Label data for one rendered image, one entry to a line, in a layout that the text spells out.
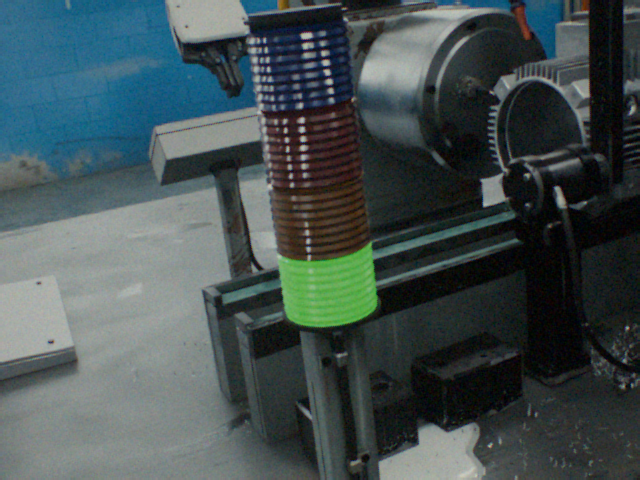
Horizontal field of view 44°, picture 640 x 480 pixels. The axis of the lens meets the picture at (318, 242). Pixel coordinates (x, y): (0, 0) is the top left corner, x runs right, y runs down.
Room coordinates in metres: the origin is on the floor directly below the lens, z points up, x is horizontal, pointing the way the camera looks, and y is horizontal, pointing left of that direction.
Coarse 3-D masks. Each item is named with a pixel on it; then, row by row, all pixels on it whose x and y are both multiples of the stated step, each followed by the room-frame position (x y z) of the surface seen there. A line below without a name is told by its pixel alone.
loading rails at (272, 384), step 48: (384, 240) 0.90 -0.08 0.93; (432, 240) 0.90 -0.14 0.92; (480, 240) 0.92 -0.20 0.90; (624, 240) 0.89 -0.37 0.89; (240, 288) 0.82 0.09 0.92; (384, 288) 0.74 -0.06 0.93; (432, 288) 0.77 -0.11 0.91; (480, 288) 0.79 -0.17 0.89; (624, 288) 0.89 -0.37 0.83; (240, 336) 0.71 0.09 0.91; (288, 336) 0.70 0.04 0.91; (384, 336) 0.74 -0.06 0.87; (432, 336) 0.77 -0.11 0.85; (240, 384) 0.78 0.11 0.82; (288, 384) 0.69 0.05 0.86; (288, 432) 0.69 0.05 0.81
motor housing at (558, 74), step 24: (528, 72) 0.94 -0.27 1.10; (552, 72) 0.90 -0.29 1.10; (576, 72) 0.90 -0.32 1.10; (504, 96) 0.97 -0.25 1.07; (528, 96) 0.99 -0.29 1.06; (552, 96) 1.02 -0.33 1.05; (504, 120) 0.99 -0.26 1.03; (528, 120) 1.01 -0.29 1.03; (552, 120) 1.03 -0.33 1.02; (576, 120) 1.05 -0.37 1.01; (504, 144) 0.99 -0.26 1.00; (528, 144) 1.01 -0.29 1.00; (552, 144) 1.02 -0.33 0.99; (624, 144) 0.86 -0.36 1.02; (504, 168) 0.98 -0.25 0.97; (624, 168) 0.86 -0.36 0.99
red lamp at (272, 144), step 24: (264, 120) 0.45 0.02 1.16; (288, 120) 0.44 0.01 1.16; (312, 120) 0.44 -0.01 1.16; (336, 120) 0.44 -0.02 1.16; (264, 144) 0.46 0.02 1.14; (288, 144) 0.44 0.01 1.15; (312, 144) 0.44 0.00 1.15; (336, 144) 0.44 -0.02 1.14; (360, 144) 0.46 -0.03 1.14; (288, 168) 0.44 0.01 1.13; (312, 168) 0.44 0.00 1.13; (336, 168) 0.44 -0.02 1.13; (360, 168) 0.46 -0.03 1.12
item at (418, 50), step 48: (384, 48) 1.23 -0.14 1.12; (432, 48) 1.12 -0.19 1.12; (480, 48) 1.15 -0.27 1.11; (528, 48) 1.18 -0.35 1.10; (384, 96) 1.19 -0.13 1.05; (432, 96) 1.11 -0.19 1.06; (480, 96) 1.11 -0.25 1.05; (384, 144) 1.24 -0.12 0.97; (432, 144) 1.11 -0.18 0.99; (480, 144) 1.14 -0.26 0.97
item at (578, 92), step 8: (504, 80) 0.97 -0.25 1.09; (512, 80) 0.98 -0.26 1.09; (584, 80) 0.87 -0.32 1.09; (496, 88) 0.99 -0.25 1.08; (504, 88) 0.97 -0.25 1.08; (568, 88) 0.87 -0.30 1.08; (576, 88) 0.86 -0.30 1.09; (584, 88) 0.86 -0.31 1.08; (568, 96) 0.87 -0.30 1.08; (576, 96) 0.86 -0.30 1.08; (584, 96) 0.85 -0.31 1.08; (576, 104) 0.86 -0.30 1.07; (584, 104) 0.86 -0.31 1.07; (592, 200) 0.86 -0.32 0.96; (576, 208) 0.87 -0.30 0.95; (584, 208) 0.86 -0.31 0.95
